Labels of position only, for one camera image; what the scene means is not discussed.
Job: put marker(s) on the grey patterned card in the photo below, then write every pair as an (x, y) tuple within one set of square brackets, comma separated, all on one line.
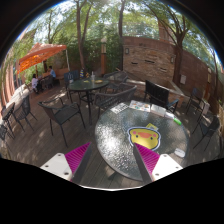
[(118, 108)]

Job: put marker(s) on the black metal bench chair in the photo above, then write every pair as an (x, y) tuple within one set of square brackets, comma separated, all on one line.
[(158, 95)]

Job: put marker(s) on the black metal chair left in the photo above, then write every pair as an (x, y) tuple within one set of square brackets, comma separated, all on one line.
[(59, 112)]

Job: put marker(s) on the green marker pen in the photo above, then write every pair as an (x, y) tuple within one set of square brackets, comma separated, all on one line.
[(177, 121)]

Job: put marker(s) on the white book stack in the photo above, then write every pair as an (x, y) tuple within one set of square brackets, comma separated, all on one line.
[(160, 111)]

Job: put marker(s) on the yellow duck mouse pad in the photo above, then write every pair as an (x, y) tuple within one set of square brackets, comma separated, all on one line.
[(143, 136)]

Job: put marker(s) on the white computer mouse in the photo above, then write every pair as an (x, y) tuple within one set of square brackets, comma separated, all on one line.
[(179, 152)]

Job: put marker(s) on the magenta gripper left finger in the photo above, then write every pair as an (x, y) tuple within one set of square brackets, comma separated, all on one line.
[(70, 166)]

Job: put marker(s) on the dark round far table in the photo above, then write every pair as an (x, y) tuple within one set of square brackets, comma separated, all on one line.
[(87, 85)]

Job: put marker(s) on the black metal chair behind table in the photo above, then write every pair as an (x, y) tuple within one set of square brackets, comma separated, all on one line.
[(106, 100)]

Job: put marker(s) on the colourful picture booklet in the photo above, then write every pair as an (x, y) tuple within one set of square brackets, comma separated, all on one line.
[(140, 106)]

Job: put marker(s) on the black chair far left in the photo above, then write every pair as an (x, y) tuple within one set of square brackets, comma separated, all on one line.
[(19, 113)]

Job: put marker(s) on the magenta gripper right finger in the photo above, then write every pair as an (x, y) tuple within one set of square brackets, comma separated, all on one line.
[(153, 166)]

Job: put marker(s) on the seated person in white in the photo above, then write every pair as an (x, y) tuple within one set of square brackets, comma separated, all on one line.
[(35, 84)]

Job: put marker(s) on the round glass patio table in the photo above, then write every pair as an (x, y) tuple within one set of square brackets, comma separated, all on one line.
[(116, 134)]

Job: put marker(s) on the orange canopy tent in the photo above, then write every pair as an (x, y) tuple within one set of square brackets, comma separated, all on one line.
[(39, 53)]

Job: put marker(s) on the black chair far right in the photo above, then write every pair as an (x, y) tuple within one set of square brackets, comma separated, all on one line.
[(207, 130)]

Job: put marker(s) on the seated person in blue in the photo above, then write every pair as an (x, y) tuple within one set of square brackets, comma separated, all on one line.
[(52, 72)]

